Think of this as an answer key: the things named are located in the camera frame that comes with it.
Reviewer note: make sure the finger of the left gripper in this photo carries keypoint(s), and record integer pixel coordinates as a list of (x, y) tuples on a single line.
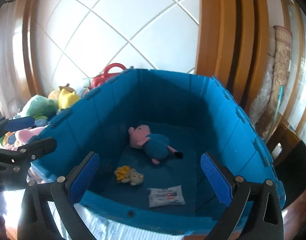
[(13, 125), (27, 153)]

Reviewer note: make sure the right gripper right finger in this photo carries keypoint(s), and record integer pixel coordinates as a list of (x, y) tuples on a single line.
[(264, 220)]

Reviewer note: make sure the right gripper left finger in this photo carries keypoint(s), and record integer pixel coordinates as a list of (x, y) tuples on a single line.
[(36, 220)]

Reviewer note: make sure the white wet wipes pack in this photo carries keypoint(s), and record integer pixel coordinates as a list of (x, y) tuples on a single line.
[(166, 196)]

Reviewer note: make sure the cream teddy bear orange dress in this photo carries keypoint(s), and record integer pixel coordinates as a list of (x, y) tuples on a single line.
[(127, 174)]

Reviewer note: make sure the large pink plush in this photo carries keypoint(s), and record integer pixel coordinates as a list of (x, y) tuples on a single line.
[(24, 135)]

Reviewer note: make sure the green plush toy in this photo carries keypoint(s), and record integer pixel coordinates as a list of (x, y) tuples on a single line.
[(39, 106)]

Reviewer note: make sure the dark wooden chair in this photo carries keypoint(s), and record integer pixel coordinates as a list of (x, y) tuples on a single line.
[(290, 164)]

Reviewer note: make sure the light striped table cloth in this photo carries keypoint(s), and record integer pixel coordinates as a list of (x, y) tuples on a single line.
[(100, 227)]

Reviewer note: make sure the yellow tiger plush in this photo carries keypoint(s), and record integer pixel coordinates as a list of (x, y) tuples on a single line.
[(67, 99)]

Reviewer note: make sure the red toy handbag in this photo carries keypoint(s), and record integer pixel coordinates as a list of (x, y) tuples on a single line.
[(105, 75)]

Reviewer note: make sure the pig plush blue shirt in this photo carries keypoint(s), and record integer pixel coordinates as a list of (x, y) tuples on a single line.
[(155, 146)]

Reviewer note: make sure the blue plastic storage crate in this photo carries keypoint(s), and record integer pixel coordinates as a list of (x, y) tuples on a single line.
[(150, 129)]

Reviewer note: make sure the rolled patterned carpet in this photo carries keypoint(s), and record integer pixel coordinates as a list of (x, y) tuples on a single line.
[(264, 106)]

